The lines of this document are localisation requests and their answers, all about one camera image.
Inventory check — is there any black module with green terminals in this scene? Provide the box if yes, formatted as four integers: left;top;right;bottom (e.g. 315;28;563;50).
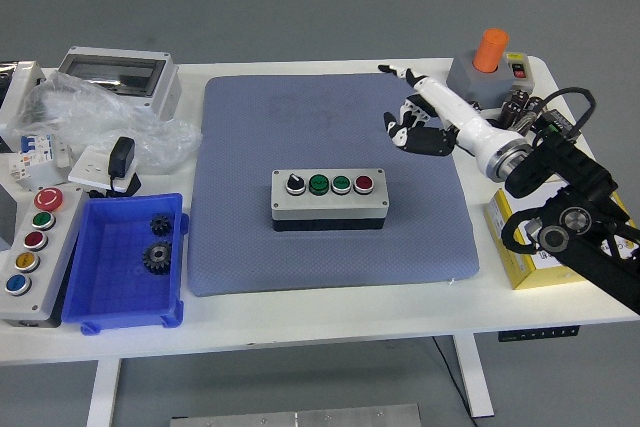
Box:
534;107;582;142

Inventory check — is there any white wall socket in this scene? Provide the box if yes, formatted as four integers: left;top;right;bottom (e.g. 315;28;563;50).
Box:
67;145;144;193

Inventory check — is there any white yellow cardboard box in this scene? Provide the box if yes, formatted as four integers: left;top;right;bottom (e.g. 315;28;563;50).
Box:
483;189;640;292

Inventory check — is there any white table leg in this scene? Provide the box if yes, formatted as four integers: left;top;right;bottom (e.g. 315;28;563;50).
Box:
452;334;496;418
85;359;124;427

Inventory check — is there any grey enclosure with clear lid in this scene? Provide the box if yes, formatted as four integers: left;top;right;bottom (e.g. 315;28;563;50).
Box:
55;45;182;121

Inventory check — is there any grey-blue padded mat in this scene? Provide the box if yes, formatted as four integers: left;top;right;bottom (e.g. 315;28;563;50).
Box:
188;72;481;297

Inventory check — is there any grey five-button control box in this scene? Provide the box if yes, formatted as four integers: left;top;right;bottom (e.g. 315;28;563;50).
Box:
0;186;89;329

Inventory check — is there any small black gear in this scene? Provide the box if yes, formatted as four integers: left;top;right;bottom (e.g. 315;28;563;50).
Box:
149;213;176;238

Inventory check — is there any large black gear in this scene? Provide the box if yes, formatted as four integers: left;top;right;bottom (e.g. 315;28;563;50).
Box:
141;241;174;277

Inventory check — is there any orange cylinder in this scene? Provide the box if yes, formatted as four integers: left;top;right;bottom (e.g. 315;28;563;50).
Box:
472;27;510;73

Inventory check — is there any white circuit breaker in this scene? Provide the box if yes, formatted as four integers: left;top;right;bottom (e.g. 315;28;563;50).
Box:
8;132;71;182

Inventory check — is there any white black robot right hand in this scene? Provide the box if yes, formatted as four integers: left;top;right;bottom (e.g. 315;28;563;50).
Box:
377;63;514;174

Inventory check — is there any grey four-button control box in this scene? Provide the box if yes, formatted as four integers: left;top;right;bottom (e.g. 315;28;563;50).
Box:
270;168;390;233

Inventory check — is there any black cable under table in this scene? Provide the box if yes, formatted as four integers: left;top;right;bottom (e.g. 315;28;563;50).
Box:
432;336;476;418

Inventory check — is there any clear plastic bag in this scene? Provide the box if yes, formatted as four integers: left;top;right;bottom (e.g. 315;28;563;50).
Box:
8;70;202;171

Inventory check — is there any grey metal plate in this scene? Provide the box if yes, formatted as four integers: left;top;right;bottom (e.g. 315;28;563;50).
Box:
169;403;422;427

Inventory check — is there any white electrical enclosure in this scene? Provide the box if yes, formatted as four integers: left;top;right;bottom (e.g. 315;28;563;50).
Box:
0;60;47;153

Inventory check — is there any black table control panel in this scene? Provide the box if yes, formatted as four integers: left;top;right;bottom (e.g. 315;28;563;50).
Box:
497;326;581;343

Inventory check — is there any black power adapter with cord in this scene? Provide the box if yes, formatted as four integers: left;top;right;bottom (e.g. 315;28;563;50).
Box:
88;135;143;199

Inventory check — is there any grey switch box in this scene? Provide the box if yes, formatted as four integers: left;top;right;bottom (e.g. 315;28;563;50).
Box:
445;49;536;112

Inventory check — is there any blue plastic bin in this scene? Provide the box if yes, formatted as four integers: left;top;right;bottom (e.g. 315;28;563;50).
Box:
60;191;190;337

